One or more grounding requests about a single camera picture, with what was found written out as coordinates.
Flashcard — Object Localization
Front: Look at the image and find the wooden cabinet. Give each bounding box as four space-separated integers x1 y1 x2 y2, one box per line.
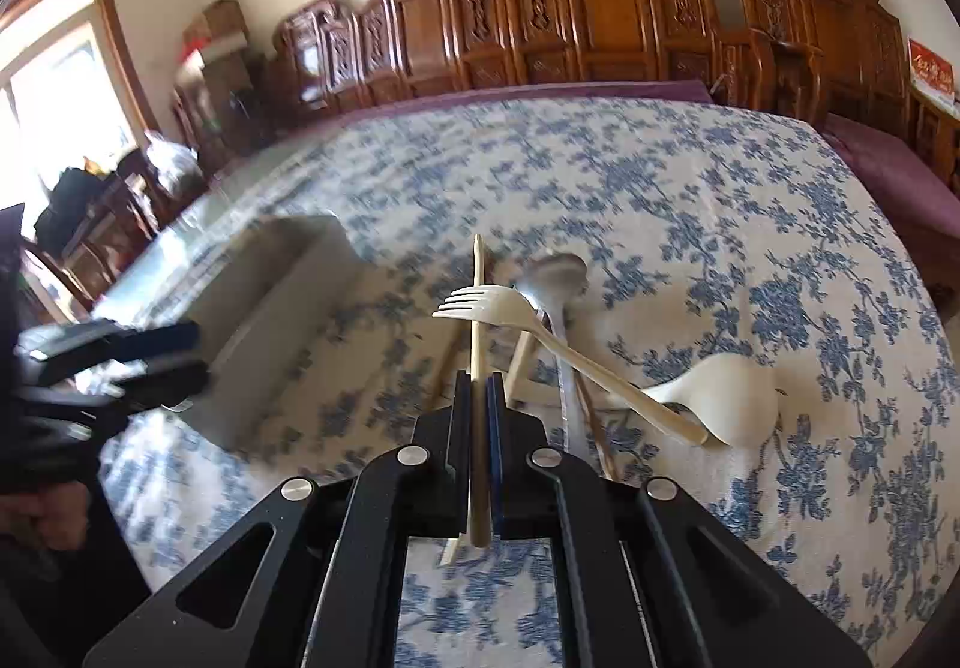
171 47 265 176

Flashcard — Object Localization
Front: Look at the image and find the wooden side table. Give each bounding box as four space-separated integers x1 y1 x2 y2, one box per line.
906 85 960 193

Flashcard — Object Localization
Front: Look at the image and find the grey storage box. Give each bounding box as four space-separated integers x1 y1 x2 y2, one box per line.
180 214 361 452

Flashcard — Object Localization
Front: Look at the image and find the carved wooden armchair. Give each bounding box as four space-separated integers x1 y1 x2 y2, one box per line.
735 0 960 309

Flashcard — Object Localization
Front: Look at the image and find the purple armchair cushion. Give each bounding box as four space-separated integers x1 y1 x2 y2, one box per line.
821 113 960 279

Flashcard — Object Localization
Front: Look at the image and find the white rice spoon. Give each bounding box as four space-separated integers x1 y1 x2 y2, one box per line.
607 351 782 449

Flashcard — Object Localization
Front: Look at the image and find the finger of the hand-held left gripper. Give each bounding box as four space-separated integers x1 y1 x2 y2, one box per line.
19 360 212 441
16 320 200 371

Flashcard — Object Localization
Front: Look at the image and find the cardboard box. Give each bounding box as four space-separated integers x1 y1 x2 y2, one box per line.
182 0 250 53

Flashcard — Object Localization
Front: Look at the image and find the metal spoon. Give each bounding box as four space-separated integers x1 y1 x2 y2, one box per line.
514 252 593 467

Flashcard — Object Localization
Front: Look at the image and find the red box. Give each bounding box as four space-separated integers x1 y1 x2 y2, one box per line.
907 38 955 109

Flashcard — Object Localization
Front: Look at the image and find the cream plastic fork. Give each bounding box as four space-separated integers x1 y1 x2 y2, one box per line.
432 284 710 448

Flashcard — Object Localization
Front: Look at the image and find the carved wooden sofa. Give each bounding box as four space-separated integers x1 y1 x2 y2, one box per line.
270 0 775 137

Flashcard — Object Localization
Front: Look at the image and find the window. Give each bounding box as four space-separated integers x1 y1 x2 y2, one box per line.
0 0 155 242

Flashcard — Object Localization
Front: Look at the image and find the blue floral tablecloth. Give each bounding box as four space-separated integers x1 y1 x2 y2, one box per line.
97 94 960 668

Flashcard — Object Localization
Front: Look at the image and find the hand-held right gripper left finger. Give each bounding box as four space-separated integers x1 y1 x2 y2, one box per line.
82 370 473 668

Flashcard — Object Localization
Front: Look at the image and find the black bag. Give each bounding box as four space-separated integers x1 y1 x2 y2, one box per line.
36 167 100 243

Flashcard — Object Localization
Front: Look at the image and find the wooden dining chair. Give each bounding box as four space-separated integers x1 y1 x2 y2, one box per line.
21 151 175 320

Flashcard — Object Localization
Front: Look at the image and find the person's left hand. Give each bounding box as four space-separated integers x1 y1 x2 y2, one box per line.
0 484 88 553

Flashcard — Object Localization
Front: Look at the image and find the white plastic bag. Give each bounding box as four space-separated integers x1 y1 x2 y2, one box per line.
142 130 205 198

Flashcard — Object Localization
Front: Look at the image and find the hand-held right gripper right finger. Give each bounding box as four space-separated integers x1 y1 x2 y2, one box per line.
486 372 875 668

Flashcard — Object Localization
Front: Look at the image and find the light wooden chopstick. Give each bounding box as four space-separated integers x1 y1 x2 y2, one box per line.
439 329 535 568
466 233 490 549

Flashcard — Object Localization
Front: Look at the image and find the dark brown chopstick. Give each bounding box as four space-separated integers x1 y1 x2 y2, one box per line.
571 368 619 483

